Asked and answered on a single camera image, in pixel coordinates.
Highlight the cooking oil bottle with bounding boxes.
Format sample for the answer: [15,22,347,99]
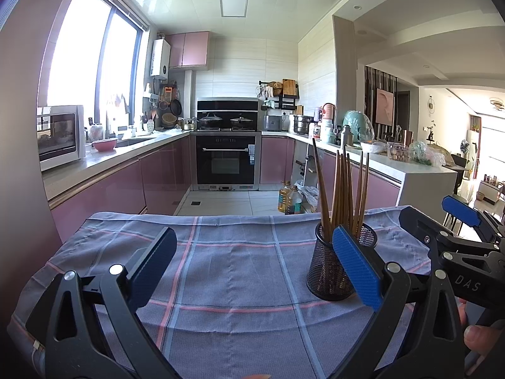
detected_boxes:
[277,181,291,213]

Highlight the person right hand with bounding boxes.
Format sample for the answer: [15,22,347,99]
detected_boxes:
[458,298,504,363]

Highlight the steel stock pot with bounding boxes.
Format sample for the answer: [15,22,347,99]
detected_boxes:
[293,115,313,135]

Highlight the black mesh utensil cup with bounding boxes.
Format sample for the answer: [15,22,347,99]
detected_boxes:
[306,222,355,302]

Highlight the bamboo chopstick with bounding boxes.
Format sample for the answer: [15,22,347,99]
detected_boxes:
[346,153,354,234]
[312,139,331,242]
[340,147,348,226]
[356,152,370,239]
[354,152,364,235]
[331,152,342,229]

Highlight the white water heater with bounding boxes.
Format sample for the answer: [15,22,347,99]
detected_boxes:
[151,39,171,80]

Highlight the pink upper cabinet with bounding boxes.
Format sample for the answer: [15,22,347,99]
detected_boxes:
[165,31,211,69]

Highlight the dark oil bottle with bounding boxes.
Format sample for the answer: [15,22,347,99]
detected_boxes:
[285,187,303,215]

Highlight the pink bowl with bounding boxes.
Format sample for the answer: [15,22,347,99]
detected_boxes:
[92,138,117,152]

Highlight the purple plaid tablecloth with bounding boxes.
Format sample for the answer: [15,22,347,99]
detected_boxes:
[7,204,447,379]

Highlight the black range hood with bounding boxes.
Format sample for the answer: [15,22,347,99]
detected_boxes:
[196,98,259,131]

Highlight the white microwave oven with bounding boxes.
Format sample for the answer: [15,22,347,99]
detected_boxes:
[36,105,86,171]

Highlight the black wall rack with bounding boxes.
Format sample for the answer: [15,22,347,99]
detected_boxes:
[258,79,300,111]

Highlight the teal round appliance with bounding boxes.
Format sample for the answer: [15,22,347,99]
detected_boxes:
[342,111,375,143]

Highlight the black built-in oven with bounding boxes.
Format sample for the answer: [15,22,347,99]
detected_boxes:
[190,131,261,191]

